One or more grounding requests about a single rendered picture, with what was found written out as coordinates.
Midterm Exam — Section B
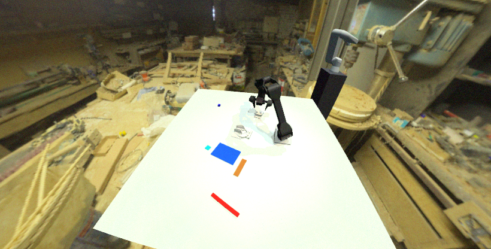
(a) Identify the red flat bar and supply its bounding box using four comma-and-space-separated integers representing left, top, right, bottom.
211, 193, 239, 217

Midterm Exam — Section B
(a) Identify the orange flat bar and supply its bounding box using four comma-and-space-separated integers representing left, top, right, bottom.
234, 159, 247, 177

